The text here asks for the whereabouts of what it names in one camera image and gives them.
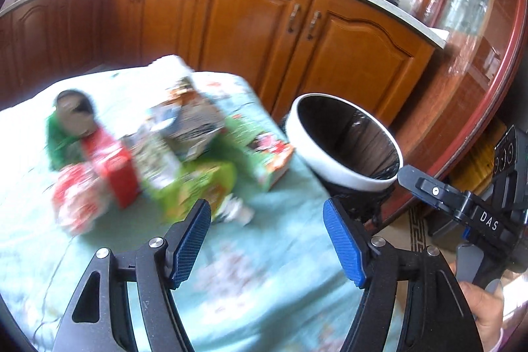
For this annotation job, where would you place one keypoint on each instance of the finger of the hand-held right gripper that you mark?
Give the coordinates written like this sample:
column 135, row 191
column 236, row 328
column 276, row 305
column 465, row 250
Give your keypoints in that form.
column 433, row 191

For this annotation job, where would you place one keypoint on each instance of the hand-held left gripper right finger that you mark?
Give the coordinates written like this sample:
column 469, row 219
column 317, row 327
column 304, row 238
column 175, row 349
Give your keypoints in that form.
column 344, row 249

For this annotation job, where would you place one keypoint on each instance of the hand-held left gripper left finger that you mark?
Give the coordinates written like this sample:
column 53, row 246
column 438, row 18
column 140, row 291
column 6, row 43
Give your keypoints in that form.
column 192, row 244

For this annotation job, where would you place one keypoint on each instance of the yellow green snack packet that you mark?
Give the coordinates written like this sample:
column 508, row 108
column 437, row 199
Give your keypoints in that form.
column 194, row 183

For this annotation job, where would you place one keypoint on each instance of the white trash bin black liner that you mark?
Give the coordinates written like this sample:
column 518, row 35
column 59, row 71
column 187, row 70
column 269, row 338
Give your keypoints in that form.
column 313, row 158

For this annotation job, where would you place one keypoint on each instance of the white foam net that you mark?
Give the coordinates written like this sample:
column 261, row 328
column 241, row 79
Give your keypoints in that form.
column 171, row 65

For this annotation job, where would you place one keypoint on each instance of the person's right hand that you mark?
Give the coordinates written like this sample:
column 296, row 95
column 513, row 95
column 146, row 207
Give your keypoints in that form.
column 484, row 315

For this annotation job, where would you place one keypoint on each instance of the white crumpled paper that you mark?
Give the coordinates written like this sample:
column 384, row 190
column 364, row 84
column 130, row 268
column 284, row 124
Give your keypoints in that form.
column 235, row 211

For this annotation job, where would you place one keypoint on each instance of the green white patterned carton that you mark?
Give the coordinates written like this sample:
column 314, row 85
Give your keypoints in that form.
column 154, row 158

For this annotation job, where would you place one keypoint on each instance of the red carton box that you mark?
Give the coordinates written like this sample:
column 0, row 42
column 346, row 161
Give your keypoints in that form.
column 115, row 170

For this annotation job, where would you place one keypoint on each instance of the green box with red picture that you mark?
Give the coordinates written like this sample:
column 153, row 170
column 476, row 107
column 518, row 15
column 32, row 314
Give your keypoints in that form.
column 255, row 154

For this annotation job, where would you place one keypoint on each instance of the grey crumpled wrapper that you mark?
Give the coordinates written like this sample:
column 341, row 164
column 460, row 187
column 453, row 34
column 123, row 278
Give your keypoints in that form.
column 194, row 125

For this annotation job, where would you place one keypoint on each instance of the round glass-topped table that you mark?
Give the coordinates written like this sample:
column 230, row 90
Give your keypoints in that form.
column 466, row 67

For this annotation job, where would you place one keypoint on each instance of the red snack packet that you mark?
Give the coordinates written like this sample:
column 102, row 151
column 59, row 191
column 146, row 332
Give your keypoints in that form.
column 74, row 199

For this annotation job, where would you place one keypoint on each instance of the green snack can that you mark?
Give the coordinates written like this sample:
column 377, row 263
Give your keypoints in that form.
column 57, row 137

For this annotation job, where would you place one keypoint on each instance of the wooden kitchen cabinet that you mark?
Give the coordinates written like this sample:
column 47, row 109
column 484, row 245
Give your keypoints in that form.
column 247, row 26

